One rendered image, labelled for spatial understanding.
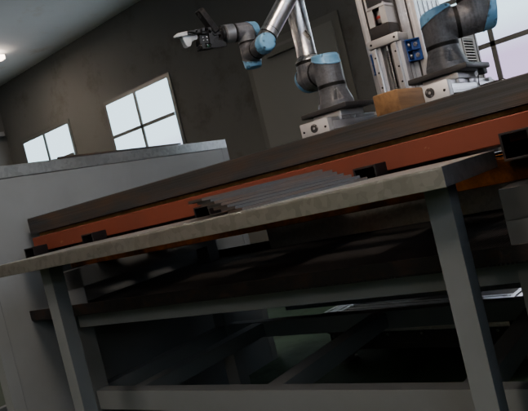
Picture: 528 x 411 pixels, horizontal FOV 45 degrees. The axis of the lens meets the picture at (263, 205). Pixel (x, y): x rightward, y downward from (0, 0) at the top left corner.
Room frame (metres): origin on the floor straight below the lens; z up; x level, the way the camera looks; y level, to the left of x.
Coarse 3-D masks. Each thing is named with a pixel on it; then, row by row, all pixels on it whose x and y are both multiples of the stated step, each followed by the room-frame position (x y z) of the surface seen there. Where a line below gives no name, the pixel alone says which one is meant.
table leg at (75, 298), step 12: (72, 276) 1.98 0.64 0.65; (72, 300) 1.96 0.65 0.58; (84, 300) 2.00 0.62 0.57; (84, 336) 1.97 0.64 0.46; (84, 348) 1.96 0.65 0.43; (96, 348) 2.00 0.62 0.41; (96, 360) 1.99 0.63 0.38; (96, 372) 1.98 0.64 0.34; (96, 384) 1.97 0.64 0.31; (108, 384) 2.01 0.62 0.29; (96, 396) 1.96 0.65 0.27
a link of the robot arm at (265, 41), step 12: (276, 0) 2.56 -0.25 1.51; (288, 0) 2.54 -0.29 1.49; (276, 12) 2.52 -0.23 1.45; (288, 12) 2.55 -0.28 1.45; (264, 24) 2.52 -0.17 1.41; (276, 24) 2.51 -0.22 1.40; (264, 36) 2.47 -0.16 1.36; (276, 36) 2.52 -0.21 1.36; (252, 48) 2.52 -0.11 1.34; (264, 48) 2.47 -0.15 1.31
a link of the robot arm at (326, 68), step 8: (312, 56) 2.61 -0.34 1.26; (320, 56) 2.57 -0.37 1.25; (328, 56) 2.56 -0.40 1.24; (336, 56) 2.58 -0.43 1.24; (312, 64) 2.63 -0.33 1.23; (320, 64) 2.57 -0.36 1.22; (328, 64) 2.56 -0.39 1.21; (336, 64) 2.57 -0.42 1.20; (312, 72) 2.63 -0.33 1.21; (320, 72) 2.58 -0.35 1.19; (328, 72) 2.56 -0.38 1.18; (336, 72) 2.57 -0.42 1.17; (312, 80) 2.65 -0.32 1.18; (320, 80) 2.59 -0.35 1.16; (328, 80) 2.57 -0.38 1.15; (336, 80) 2.57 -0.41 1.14
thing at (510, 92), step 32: (448, 96) 1.18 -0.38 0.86; (480, 96) 1.15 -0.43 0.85; (512, 96) 1.12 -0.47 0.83; (352, 128) 1.31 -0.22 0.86; (384, 128) 1.26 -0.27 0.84; (416, 128) 1.23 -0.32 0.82; (256, 160) 1.46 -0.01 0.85; (288, 160) 1.41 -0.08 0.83; (128, 192) 1.73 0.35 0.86; (160, 192) 1.66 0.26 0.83; (32, 224) 2.01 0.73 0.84; (64, 224) 1.91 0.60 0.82
